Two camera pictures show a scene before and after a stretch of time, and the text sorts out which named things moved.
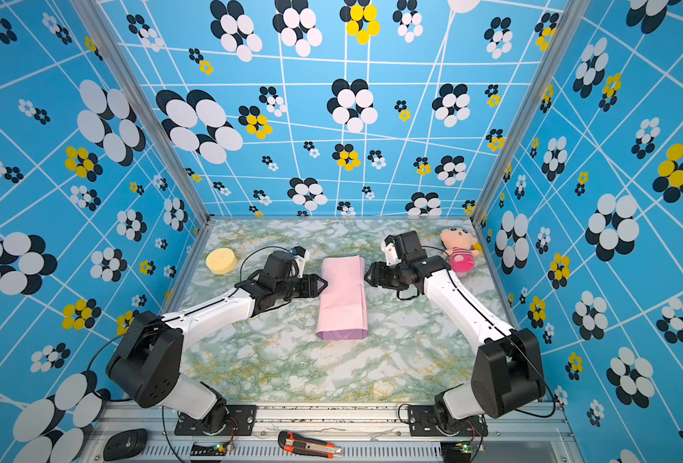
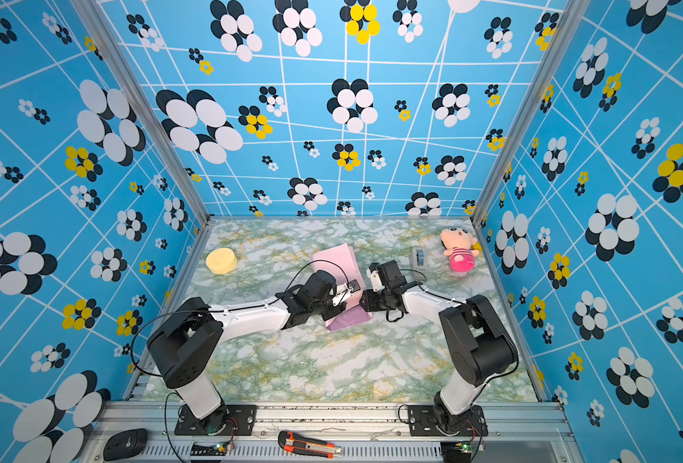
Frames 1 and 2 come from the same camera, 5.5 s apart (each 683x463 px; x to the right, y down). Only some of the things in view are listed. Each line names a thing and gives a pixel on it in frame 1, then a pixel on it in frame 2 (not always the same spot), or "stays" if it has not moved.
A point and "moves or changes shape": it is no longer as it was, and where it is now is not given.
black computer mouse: (124, 444) stays
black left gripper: (314, 286) to (336, 312)
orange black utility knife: (291, 441) stays
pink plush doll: (458, 243) stays
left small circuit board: (218, 449) stays
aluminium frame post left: (98, 19) stays
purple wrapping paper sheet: (342, 306) moves or changes shape
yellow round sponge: (221, 260) stays
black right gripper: (379, 271) to (369, 304)
